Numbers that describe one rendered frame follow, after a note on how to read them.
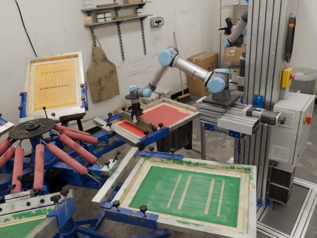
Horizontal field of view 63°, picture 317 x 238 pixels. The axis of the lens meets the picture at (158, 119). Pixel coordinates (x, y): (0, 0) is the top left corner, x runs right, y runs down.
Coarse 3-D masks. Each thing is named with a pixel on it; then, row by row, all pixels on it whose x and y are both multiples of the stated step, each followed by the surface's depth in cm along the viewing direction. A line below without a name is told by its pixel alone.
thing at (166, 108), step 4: (156, 108) 274; (160, 108) 273; (164, 108) 272; (168, 108) 271; (172, 108) 270; (148, 112) 266; (168, 112) 261; (148, 120) 249; (120, 124) 247; (124, 124) 246; (128, 124) 245; (132, 124) 244; (124, 128) 238; (128, 128) 237; (132, 128) 237
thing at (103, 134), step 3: (102, 132) 217; (105, 132) 216; (96, 135) 213; (99, 135) 213; (102, 135) 212; (105, 135) 213; (108, 135) 215; (111, 135) 217; (99, 138) 210; (102, 138) 212; (108, 138) 216; (99, 141) 210; (102, 141) 212
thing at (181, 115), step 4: (172, 112) 260; (176, 112) 259; (180, 112) 258; (180, 116) 250; (184, 116) 250; (172, 120) 244; (176, 120) 243; (152, 124) 240; (156, 124) 240; (164, 124) 238; (168, 124) 237; (136, 128) 236; (140, 128) 235; (132, 132) 230; (136, 132) 229; (140, 132) 229; (140, 136) 222; (144, 136) 221
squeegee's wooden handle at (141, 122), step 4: (124, 112) 245; (124, 116) 247; (128, 116) 241; (132, 120) 238; (140, 120) 227; (144, 120) 225; (136, 124) 235; (140, 124) 229; (144, 124) 224; (148, 124) 219
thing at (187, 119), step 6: (156, 102) 280; (162, 102) 286; (168, 102) 282; (174, 102) 275; (180, 102) 272; (144, 108) 271; (186, 108) 263; (192, 108) 256; (192, 114) 244; (198, 114) 245; (114, 120) 250; (180, 120) 234; (186, 120) 236; (114, 126) 236; (168, 126) 226; (174, 126) 227; (126, 132) 223; (138, 138) 212
